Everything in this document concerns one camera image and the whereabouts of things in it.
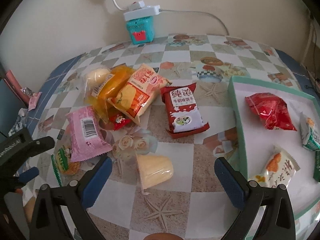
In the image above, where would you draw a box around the green yellow snack packet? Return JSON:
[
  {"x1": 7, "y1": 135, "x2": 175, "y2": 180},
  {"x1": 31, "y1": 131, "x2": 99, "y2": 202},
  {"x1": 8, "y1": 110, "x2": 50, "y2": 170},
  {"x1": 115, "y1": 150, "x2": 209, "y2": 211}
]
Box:
[{"x1": 50, "y1": 146, "x2": 81, "y2": 186}]

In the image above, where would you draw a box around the white rice cake packet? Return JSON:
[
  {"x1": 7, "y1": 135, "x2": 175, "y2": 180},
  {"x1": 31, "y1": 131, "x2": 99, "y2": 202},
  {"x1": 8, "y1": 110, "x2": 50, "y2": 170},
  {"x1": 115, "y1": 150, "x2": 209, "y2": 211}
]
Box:
[{"x1": 249, "y1": 145, "x2": 300, "y2": 188}]

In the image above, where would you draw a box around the pink snack packet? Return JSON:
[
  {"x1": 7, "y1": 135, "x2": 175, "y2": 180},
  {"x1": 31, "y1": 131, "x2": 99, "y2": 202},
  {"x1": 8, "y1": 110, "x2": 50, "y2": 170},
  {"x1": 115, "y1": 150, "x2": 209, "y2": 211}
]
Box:
[{"x1": 66, "y1": 106, "x2": 112, "y2": 162}]

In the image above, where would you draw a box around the green mung bean cake packet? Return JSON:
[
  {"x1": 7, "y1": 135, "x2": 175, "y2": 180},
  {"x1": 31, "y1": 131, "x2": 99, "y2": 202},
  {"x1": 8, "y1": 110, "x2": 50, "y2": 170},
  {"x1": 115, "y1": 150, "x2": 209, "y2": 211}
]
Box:
[{"x1": 313, "y1": 150, "x2": 320, "y2": 183}]

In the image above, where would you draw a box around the pale yellow jelly cup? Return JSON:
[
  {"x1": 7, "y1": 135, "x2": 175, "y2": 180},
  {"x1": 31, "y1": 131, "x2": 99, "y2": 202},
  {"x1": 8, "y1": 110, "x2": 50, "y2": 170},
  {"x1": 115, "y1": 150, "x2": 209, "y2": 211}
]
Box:
[{"x1": 136, "y1": 154, "x2": 174, "y2": 196}]

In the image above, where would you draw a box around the green white cracker packet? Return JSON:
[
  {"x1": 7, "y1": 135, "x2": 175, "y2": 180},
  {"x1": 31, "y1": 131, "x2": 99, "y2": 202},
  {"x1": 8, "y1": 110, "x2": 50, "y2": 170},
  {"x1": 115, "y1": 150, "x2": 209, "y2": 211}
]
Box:
[{"x1": 300, "y1": 112, "x2": 319, "y2": 152}]

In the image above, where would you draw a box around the clear round bun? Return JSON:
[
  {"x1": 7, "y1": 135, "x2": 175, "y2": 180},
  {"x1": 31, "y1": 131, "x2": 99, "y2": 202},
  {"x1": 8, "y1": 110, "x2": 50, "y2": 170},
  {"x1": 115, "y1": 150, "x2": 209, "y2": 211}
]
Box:
[{"x1": 82, "y1": 67, "x2": 111, "y2": 94}]

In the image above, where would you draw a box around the red flower snack packet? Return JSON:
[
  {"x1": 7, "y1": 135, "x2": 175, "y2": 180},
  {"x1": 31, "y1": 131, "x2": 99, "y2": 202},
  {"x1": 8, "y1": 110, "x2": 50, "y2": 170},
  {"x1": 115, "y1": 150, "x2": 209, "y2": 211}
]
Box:
[{"x1": 245, "y1": 93, "x2": 297, "y2": 131}]

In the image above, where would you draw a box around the orange swiss roll packet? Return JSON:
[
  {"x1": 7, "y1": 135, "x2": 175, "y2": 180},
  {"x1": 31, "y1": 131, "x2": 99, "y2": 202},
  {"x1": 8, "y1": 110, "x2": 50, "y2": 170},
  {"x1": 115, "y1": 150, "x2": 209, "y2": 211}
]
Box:
[{"x1": 107, "y1": 64, "x2": 171, "y2": 125}]

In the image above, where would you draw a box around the yellow transparent cake packet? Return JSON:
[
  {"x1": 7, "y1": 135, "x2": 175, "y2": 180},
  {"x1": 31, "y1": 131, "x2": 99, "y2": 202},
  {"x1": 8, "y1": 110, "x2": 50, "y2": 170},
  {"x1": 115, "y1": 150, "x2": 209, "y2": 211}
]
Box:
[{"x1": 84, "y1": 64, "x2": 135, "y2": 122}]

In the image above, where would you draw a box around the red milk biscuit packet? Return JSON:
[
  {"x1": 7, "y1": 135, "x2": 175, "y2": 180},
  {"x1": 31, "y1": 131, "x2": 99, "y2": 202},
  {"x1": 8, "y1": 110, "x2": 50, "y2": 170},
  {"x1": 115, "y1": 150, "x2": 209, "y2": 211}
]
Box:
[{"x1": 161, "y1": 83, "x2": 210, "y2": 139}]

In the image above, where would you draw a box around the small pink sachet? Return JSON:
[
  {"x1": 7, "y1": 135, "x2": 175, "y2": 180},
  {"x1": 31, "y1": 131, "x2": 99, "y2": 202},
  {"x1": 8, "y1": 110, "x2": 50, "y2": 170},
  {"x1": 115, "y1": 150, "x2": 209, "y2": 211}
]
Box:
[{"x1": 28, "y1": 92, "x2": 42, "y2": 111}]

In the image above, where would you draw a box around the teal shallow box tray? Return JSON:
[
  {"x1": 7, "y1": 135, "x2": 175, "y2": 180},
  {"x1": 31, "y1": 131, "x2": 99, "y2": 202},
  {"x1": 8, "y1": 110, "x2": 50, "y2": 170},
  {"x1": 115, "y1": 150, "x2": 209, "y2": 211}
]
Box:
[{"x1": 228, "y1": 76, "x2": 319, "y2": 219}]

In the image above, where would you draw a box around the small red candy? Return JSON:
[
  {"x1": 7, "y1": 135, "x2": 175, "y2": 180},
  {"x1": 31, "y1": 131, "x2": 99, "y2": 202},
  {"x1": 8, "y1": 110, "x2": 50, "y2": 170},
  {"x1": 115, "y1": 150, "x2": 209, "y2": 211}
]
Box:
[{"x1": 109, "y1": 113, "x2": 131, "y2": 131}]

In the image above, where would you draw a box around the checkered printed tablecloth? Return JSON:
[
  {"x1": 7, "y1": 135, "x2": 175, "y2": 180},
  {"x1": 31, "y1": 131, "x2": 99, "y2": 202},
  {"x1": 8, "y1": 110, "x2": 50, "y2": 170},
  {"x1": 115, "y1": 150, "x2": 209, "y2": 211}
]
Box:
[{"x1": 28, "y1": 34, "x2": 312, "y2": 239}]

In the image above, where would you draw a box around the teal toy box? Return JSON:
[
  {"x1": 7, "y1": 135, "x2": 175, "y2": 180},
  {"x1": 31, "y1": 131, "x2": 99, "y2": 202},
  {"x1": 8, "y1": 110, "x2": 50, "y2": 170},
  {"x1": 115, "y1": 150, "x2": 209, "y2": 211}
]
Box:
[{"x1": 126, "y1": 16, "x2": 155, "y2": 44}]

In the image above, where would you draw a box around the white power strip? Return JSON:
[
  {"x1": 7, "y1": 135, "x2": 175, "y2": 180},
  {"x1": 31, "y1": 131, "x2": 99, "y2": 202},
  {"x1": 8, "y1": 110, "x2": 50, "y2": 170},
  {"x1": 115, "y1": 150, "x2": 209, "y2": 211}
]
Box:
[{"x1": 123, "y1": 1, "x2": 161, "y2": 22}]

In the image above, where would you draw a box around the white power cable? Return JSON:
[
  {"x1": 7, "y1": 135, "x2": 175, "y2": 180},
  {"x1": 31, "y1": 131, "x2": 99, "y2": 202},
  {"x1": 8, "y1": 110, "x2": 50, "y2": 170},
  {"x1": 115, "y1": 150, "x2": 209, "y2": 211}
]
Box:
[{"x1": 158, "y1": 8, "x2": 230, "y2": 36}]

